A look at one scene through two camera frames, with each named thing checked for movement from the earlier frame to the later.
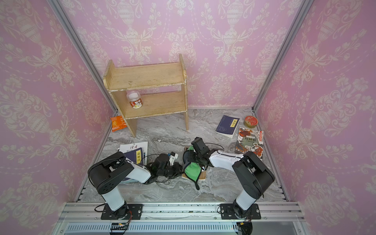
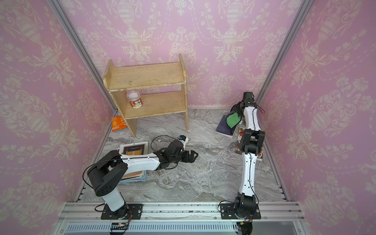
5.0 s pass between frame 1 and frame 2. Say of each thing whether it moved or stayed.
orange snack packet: stayed
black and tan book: moved
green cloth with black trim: moved
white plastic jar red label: stayed
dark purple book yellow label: stayed
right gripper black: moved
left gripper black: moved
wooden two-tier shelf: stayed
